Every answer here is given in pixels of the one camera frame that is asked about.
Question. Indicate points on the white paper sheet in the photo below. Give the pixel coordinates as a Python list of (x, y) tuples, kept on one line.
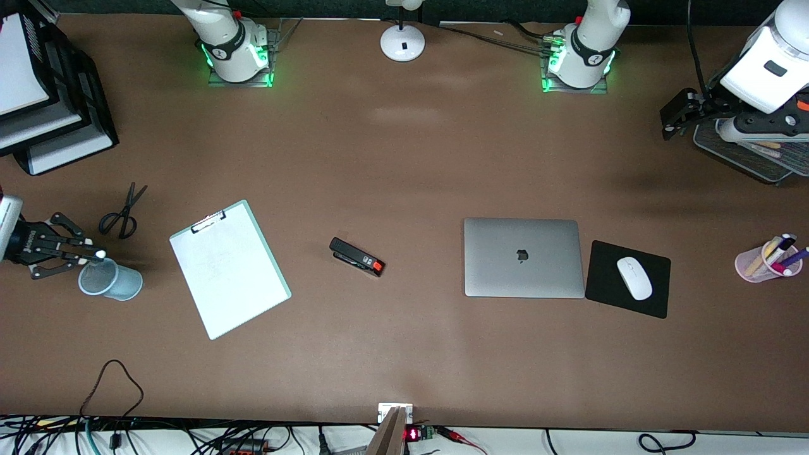
[(234, 278)]

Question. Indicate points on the white computer mouse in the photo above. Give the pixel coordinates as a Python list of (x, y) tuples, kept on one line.
[(634, 278)]

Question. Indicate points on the white paper stack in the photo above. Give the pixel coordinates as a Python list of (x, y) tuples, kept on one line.
[(16, 63)]

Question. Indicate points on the teal clipboard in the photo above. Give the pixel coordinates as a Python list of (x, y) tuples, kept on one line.
[(278, 278)]

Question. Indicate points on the silver laptop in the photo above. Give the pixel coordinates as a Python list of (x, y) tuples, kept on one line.
[(524, 259)]

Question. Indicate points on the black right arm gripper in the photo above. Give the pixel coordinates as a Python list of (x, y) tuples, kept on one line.
[(26, 241)]

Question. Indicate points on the white power outlet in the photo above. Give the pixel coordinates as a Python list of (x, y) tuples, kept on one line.
[(387, 409)]

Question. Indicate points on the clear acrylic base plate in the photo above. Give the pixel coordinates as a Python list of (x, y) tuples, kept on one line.
[(600, 90), (218, 82)]

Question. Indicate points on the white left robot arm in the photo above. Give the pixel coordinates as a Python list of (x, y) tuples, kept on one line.
[(588, 44)]

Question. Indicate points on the pink mesh pen cup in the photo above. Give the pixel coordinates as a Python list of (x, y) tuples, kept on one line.
[(749, 268)]

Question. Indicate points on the red LED display module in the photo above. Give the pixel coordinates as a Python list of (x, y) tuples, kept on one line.
[(414, 435)]

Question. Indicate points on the white round lamp base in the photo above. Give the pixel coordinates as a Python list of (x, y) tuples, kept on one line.
[(402, 43)]

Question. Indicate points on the white black-capped marker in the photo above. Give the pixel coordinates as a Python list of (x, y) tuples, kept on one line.
[(782, 248)]

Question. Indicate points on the black tiered document tray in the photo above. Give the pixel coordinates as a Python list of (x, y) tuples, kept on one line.
[(95, 107)]

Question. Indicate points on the beige pencil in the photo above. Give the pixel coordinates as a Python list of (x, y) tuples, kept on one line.
[(761, 256)]

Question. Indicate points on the pink marker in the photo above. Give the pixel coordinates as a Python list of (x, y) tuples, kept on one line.
[(784, 269)]

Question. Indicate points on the purple marker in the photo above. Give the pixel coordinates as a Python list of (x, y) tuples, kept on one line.
[(796, 257)]

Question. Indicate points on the blue mesh pen cup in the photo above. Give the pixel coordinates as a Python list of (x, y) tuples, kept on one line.
[(123, 283)]

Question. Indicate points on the black orange stapler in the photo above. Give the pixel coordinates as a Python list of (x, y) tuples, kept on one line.
[(354, 254)]

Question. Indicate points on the wooden post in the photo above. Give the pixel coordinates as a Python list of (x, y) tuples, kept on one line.
[(389, 436)]

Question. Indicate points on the black scissors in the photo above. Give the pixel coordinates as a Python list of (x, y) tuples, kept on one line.
[(123, 218)]

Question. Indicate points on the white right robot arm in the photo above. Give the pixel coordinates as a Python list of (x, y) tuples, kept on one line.
[(234, 44)]

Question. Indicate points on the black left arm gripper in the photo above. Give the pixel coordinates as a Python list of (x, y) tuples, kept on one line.
[(706, 107)]

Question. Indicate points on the black orange power strip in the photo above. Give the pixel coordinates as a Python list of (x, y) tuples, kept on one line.
[(243, 447)]

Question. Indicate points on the black mouse pad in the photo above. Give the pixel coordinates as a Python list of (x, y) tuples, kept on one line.
[(607, 284)]

